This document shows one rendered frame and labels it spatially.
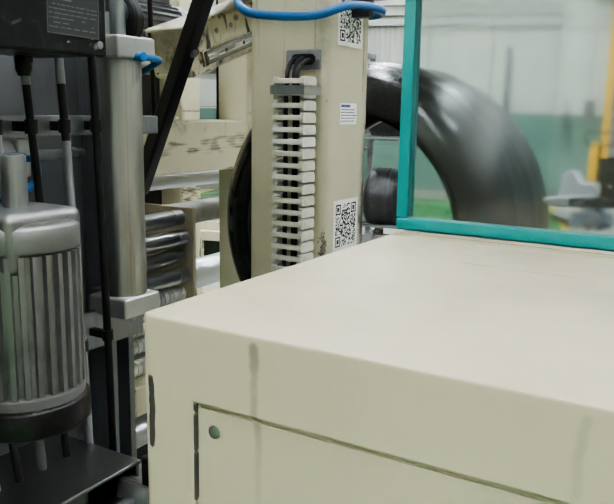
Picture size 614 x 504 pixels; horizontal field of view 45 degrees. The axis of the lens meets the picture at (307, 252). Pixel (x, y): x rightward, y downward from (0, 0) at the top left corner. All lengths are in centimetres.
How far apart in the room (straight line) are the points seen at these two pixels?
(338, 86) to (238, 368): 70
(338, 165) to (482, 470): 75
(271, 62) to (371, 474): 77
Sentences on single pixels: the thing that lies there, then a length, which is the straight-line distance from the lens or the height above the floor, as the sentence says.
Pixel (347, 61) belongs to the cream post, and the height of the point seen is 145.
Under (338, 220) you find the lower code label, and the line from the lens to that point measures 107.
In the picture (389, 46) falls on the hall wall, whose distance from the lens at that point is 1243.
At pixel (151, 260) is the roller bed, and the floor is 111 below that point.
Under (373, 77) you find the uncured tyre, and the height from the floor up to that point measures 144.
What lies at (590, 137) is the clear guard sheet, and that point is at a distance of 68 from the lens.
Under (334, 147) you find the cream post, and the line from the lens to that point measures 105.
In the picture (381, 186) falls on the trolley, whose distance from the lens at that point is 662.
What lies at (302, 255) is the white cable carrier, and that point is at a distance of 101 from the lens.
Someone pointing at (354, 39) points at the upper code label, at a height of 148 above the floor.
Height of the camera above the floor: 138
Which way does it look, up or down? 11 degrees down
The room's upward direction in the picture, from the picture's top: 1 degrees clockwise
